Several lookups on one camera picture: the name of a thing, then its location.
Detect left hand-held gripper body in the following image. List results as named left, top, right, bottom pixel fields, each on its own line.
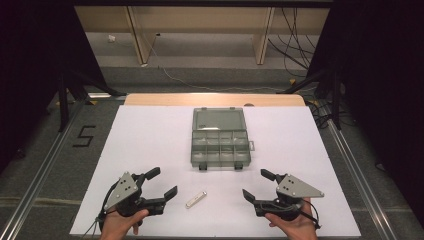
left=103, top=170, right=167, bottom=218

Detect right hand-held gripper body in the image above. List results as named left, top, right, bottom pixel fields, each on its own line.
left=253, top=173, right=325, bottom=222

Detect small white cylinder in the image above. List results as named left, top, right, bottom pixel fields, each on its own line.
left=185, top=190, right=208, bottom=210

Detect clear plastic compartment box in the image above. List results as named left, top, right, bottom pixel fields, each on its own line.
left=190, top=106, right=256, bottom=171

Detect person's left hand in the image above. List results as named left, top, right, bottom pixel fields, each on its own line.
left=99, top=208, right=150, bottom=240

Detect person's right hand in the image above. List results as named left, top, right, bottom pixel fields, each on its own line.
left=264, top=197, right=319, bottom=240

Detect white table sheet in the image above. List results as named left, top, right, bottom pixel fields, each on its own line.
left=69, top=104, right=362, bottom=238

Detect black metal stand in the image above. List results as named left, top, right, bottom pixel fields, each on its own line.
left=55, top=66, right=128, bottom=133
left=283, top=63, right=345, bottom=131

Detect wooden furniture leg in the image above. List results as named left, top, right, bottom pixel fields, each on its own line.
left=252, top=7, right=276, bottom=66
left=124, top=6, right=158, bottom=66

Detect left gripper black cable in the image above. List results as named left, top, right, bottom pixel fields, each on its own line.
left=79, top=186, right=119, bottom=240

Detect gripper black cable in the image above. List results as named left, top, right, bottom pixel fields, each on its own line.
left=79, top=186, right=119, bottom=240
left=299, top=198, right=323, bottom=231

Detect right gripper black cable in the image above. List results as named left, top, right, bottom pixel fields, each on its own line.
left=299, top=198, right=323, bottom=231

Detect metal floor rail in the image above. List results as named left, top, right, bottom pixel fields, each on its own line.
left=0, top=99, right=88, bottom=240
left=319, top=102, right=398, bottom=240

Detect black cables beside table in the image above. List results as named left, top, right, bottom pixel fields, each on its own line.
left=305, top=99, right=336, bottom=130

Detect thin white floor cable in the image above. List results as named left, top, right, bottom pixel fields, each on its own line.
left=142, top=32, right=292, bottom=93

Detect bundle of black cables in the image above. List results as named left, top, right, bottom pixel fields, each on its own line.
left=267, top=7, right=318, bottom=71

